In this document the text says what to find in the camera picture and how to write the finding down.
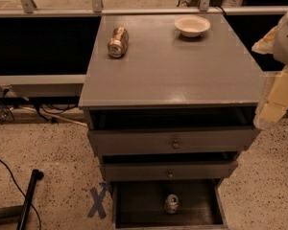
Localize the green white 7up can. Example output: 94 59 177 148
164 195 180 215

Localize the brown soda can lying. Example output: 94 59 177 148
108 27 129 58

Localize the grey top drawer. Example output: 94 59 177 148
88 107 259 156

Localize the grey drawer cabinet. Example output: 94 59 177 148
78 13 267 230

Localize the cable bundle under rail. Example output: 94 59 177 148
0 86 87 127

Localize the white bowl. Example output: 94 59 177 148
174 15 211 37

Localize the black floor cable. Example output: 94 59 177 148
0 150 42 230

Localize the grey middle drawer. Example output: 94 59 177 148
100 152 238 181

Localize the grey bottom drawer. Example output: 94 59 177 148
112 180 229 230

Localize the black metal bar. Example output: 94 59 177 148
17 169 43 230

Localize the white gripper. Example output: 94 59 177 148
252 12 288 128

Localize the metal railing frame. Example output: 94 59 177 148
0 0 288 98

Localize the grey drawer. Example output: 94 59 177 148
112 180 229 230
100 152 238 181
88 107 259 156

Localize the blue tape X mark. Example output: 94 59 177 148
87 182 108 219

